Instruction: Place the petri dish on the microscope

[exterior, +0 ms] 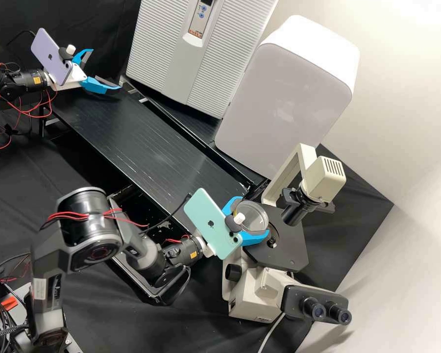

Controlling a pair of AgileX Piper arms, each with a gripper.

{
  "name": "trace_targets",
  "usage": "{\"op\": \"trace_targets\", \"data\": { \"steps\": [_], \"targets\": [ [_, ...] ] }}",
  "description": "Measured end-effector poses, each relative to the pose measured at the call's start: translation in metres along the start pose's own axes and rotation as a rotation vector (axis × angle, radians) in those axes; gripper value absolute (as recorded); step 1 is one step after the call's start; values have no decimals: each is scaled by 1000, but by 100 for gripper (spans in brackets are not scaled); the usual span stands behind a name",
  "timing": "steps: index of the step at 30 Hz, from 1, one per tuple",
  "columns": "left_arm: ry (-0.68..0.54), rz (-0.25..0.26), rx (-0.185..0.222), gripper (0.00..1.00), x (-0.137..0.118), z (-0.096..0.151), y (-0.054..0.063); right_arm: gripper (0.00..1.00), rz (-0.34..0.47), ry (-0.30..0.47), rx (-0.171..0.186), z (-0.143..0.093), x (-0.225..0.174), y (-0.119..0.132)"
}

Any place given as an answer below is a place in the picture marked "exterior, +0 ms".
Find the petri dish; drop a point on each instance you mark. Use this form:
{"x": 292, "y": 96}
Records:
{"x": 253, "y": 217}

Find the left wrist camera phone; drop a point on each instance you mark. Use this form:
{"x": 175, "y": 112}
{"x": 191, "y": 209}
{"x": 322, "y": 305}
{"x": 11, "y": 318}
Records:
{"x": 47, "y": 51}

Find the cream microscope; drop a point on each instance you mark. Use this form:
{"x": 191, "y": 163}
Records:
{"x": 257, "y": 290}

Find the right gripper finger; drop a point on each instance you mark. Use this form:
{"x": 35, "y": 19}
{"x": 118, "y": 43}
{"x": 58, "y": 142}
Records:
{"x": 228, "y": 207}
{"x": 255, "y": 239}

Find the right wrist camera phone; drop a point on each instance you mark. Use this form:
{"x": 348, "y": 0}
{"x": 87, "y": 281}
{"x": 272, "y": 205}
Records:
{"x": 209, "y": 224}

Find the incubator door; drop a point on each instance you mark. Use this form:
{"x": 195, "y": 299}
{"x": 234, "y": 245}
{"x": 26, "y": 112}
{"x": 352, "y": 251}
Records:
{"x": 161, "y": 55}

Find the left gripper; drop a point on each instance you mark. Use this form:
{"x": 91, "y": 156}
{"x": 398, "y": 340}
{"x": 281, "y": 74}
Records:
{"x": 79, "y": 76}

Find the black platform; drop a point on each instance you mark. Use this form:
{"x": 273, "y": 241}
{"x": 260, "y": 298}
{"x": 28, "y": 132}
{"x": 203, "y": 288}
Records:
{"x": 139, "y": 147}
{"x": 198, "y": 128}

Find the white box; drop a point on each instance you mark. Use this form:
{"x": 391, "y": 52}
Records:
{"x": 286, "y": 92}

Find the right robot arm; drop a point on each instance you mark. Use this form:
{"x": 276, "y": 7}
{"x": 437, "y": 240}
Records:
{"x": 84, "y": 220}

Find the wrist camera phone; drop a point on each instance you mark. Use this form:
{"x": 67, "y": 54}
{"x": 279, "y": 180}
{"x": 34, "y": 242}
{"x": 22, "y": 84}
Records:
{"x": 47, "y": 51}
{"x": 209, "y": 224}

